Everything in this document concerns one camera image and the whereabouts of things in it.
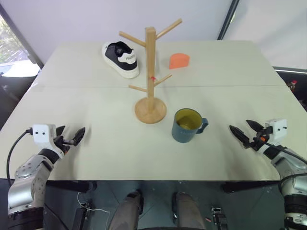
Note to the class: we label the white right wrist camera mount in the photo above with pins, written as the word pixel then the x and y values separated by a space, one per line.
pixel 277 130

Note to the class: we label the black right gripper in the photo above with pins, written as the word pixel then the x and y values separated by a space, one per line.
pixel 260 137

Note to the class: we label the blue mug yellow inside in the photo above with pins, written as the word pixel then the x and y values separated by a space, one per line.
pixel 185 131

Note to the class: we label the orange wedge block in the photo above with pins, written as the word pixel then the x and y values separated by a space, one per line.
pixel 178 61

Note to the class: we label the black metal floor bracket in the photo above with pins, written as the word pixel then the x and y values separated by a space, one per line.
pixel 84 216
pixel 219 215

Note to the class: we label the dark window frame post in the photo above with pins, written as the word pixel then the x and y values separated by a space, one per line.
pixel 227 20
pixel 22 38

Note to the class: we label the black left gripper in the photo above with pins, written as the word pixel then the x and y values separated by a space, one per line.
pixel 62 141

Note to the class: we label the black and white sneaker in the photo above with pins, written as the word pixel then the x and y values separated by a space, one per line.
pixel 120 60

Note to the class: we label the bottle with red cap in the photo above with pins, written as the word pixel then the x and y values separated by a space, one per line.
pixel 293 85

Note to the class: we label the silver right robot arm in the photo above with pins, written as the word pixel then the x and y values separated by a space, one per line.
pixel 291 172

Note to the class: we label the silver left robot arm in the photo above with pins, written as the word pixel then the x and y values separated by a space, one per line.
pixel 26 177

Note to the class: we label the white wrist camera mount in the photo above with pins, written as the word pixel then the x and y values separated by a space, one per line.
pixel 43 134
pixel 277 130

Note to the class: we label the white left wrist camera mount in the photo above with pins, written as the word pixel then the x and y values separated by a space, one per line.
pixel 43 134

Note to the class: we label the wooden mug tree stand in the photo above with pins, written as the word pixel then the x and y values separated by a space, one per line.
pixel 150 95

